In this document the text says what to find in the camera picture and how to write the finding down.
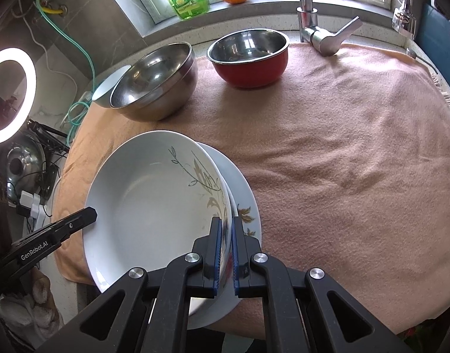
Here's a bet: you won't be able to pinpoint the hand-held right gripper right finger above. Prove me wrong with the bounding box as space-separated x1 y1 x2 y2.
231 216 413 353

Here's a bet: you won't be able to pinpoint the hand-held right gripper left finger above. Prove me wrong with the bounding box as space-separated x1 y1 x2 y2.
54 218 222 353

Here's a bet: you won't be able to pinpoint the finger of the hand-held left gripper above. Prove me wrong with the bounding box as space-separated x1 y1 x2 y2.
48 207 98 236

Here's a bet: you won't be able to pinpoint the large pink floral plate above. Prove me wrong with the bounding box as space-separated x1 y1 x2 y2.
186 141 263 331

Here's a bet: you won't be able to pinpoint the white leaf pattern plate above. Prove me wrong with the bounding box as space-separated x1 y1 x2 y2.
82 130 233 319

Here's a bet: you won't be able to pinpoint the light blue ceramic bowl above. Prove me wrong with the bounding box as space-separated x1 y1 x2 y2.
92 65 132 109

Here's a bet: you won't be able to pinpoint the large stainless steel bowl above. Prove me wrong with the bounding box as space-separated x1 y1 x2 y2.
110 42 198 121

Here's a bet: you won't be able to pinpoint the red steel bowl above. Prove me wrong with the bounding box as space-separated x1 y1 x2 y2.
206 29 290 89

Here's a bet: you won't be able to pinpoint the person's left hand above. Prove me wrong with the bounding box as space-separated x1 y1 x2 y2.
0 274 65 329

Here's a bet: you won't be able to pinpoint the white charger adapters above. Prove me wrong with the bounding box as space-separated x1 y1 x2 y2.
18 190 45 225

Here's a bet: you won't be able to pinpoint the stainless steel pot lid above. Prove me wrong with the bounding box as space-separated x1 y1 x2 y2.
6 134 47 207

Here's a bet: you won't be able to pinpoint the black tripod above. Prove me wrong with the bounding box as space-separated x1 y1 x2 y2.
26 119 69 153

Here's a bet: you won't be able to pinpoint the peach towel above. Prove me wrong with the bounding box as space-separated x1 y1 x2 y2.
54 42 450 341

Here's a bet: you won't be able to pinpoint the chrome faucet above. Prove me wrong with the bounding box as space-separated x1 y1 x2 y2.
295 0 363 57

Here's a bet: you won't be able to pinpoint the flexible faucet sprayer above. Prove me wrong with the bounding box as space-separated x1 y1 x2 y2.
391 0 420 39

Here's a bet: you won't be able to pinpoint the blue knife block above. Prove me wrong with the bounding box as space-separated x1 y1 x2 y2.
416 2 450 92

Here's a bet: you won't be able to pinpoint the white ring light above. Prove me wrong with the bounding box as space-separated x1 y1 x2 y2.
0 46 37 145

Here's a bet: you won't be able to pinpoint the yellow gas hose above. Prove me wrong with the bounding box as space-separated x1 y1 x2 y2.
34 0 64 17

